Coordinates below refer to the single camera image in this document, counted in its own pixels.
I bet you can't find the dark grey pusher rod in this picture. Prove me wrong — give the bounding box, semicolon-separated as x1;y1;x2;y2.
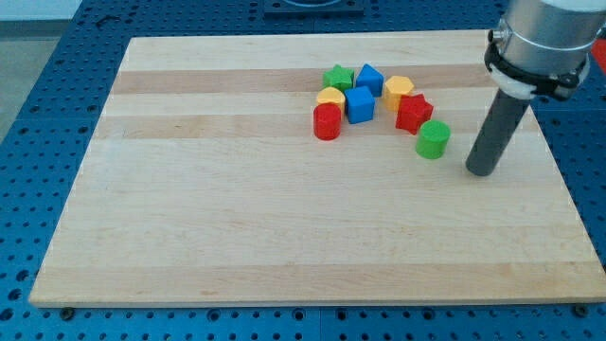
465;89;530;176

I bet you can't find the green cylinder block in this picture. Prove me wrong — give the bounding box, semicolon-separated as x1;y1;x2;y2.
415;119;451;159

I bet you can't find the blue triangle block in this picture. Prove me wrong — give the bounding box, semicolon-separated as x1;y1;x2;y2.
355;63;384;98

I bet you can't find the wooden board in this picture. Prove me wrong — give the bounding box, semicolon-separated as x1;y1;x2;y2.
29;30;605;308

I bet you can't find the green star block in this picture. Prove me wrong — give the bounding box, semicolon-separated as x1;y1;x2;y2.
323;64;355;92

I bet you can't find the blue cube block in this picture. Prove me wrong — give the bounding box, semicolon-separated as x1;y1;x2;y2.
345;86;375;124

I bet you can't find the yellow hexagon block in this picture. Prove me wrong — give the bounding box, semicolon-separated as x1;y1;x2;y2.
383;76;415;112

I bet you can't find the red star block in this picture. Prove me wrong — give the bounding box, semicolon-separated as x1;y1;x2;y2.
395;94;434;135

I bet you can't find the yellow half-round block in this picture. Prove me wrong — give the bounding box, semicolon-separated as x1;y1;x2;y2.
316;86;346;115

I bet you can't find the red cylinder block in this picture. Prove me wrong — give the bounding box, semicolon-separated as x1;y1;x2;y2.
313;103;342;140

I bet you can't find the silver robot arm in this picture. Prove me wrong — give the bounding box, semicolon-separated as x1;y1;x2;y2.
466;0;605;176

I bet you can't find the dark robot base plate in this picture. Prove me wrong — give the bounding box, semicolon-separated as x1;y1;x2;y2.
262;0;367;17

